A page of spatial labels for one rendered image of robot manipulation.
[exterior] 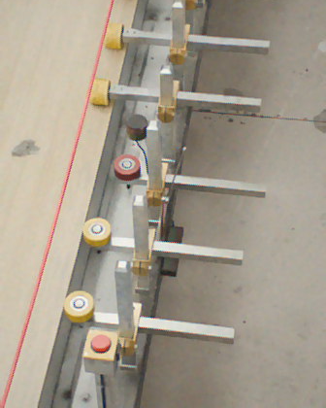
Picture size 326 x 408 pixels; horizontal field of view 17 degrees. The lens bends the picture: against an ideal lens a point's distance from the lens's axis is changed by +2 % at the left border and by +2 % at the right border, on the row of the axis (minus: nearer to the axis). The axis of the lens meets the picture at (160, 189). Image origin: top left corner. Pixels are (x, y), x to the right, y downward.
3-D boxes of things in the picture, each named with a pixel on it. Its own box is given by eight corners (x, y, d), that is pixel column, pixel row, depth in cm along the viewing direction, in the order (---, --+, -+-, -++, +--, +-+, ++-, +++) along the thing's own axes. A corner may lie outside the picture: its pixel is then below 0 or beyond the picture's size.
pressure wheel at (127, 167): (143, 179, 329) (142, 153, 320) (139, 198, 324) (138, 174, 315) (117, 176, 330) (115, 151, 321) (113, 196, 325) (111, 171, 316)
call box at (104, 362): (120, 350, 251) (118, 331, 245) (114, 378, 247) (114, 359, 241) (90, 347, 252) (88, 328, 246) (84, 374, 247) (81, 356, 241)
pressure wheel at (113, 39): (122, 19, 345) (119, 45, 344) (125, 27, 353) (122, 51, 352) (103, 17, 346) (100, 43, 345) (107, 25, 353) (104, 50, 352)
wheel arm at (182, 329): (234, 335, 292) (234, 326, 288) (233, 347, 290) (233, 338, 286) (75, 317, 296) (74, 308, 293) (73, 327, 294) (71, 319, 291)
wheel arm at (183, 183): (265, 191, 322) (266, 183, 319) (264, 200, 320) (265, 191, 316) (122, 177, 326) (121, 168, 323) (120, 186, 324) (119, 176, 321)
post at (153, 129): (163, 224, 335) (160, 119, 298) (161, 233, 333) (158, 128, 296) (151, 222, 336) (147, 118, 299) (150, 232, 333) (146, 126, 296)
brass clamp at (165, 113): (180, 92, 335) (180, 81, 331) (175, 123, 327) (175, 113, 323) (161, 90, 336) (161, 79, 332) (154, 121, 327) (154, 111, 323)
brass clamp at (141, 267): (157, 240, 312) (157, 229, 308) (150, 278, 303) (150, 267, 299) (137, 237, 312) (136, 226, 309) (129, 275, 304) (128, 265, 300)
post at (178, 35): (184, 109, 367) (184, -3, 330) (182, 117, 364) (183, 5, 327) (174, 108, 367) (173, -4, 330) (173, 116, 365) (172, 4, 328)
